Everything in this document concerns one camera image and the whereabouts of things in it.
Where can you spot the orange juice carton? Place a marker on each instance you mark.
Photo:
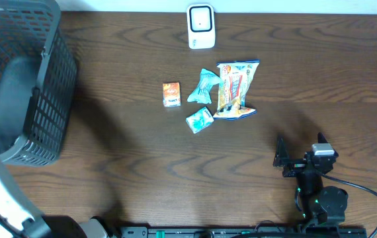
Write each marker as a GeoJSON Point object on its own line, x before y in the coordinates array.
{"type": "Point", "coordinates": [171, 94]}

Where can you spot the green tissue pack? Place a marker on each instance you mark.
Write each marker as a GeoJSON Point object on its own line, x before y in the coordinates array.
{"type": "Point", "coordinates": [200, 120]}

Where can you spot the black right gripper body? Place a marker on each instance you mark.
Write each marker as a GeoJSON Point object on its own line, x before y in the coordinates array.
{"type": "Point", "coordinates": [295, 166]}

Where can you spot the white barcode scanner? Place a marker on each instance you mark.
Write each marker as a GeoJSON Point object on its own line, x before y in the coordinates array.
{"type": "Point", "coordinates": [201, 26]}

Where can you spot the yellow blue snack bag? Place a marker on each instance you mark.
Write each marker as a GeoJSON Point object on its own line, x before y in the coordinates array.
{"type": "Point", "coordinates": [236, 79]}

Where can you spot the grey plastic mesh basket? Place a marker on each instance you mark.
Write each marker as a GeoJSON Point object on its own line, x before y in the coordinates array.
{"type": "Point", "coordinates": [37, 80]}

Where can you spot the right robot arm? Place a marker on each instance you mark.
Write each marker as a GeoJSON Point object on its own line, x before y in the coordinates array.
{"type": "Point", "coordinates": [321, 205]}

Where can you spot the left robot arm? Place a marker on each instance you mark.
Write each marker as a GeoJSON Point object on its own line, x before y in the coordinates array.
{"type": "Point", "coordinates": [19, 217]}

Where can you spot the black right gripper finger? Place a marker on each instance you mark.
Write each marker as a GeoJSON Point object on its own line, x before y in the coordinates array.
{"type": "Point", "coordinates": [281, 157]}
{"type": "Point", "coordinates": [321, 138]}

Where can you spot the teal candy wrapper bag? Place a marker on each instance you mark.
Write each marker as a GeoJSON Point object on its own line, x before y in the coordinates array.
{"type": "Point", "coordinates": [201, 94]}

